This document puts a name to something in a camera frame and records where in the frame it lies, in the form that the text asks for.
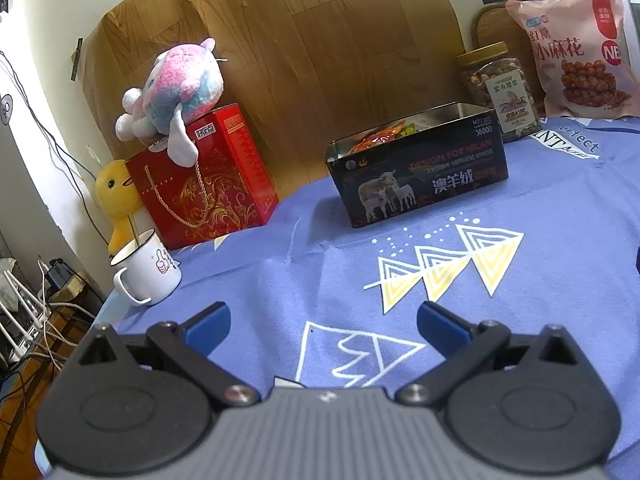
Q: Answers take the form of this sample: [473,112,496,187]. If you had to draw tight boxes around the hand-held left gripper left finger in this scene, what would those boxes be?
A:
[64,301,260,407]

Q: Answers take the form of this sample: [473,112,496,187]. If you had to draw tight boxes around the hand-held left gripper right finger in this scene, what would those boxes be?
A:
[397,301,587,407]

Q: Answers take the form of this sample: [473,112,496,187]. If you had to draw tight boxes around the black tin box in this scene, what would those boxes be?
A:
[324,102,510,229]

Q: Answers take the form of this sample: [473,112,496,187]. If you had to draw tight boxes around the orange snack packet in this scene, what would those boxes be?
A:
[347,130,401,156]

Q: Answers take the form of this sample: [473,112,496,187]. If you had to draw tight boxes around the white enamel mug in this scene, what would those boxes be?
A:
[110,228,183,307]

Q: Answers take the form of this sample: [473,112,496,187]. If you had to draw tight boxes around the red gift box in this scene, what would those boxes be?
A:
[125,103,280,252]

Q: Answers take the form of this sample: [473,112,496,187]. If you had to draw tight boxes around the black power adapter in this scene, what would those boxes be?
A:
[45,258,81,292]

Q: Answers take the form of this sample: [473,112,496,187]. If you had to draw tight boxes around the yellow duck plush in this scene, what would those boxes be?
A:
[95,159,148,256]

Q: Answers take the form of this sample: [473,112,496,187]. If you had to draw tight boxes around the pink and blue plush toy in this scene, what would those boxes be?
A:
[115,37,226,167]

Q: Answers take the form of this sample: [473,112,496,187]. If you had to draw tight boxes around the nut jar with gold lid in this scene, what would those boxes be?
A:
[456,42,542,143]

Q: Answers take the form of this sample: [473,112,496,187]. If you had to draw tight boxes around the pink snack bag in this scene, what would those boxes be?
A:
[505,0,640,120]

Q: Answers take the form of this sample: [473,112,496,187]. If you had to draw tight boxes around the white cable bundle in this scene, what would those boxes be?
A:
[0,255,98,376]

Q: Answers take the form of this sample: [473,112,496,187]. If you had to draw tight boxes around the black wall cables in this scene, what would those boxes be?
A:
[0,50,108,221]

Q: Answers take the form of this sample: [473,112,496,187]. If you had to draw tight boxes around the wood-grain wall sheet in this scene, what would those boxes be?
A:
[80,0,481,201]

